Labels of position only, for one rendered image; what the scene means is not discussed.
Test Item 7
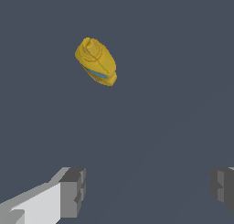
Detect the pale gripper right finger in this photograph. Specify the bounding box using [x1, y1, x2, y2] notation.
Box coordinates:
[208, 166, 234, 215]

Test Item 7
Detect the yellow mustard bottle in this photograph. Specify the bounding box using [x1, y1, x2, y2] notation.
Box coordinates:
[74, 37, 118, 87]

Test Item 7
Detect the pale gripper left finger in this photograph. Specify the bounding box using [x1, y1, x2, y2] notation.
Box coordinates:
[0, 166, 87, 224]

